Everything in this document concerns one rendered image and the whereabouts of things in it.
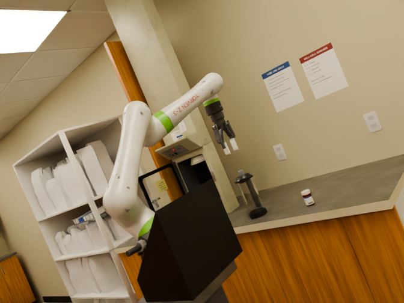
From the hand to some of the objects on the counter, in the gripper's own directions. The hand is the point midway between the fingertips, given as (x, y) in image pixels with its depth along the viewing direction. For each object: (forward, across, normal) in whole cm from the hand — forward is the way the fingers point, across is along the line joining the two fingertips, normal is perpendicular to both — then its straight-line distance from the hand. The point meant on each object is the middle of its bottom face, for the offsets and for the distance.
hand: (230, 147), depth 194 cm
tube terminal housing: (+41, -29, -49) cm, 70 cm away
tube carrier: (+39, 0, 0) cm, 39 cm away
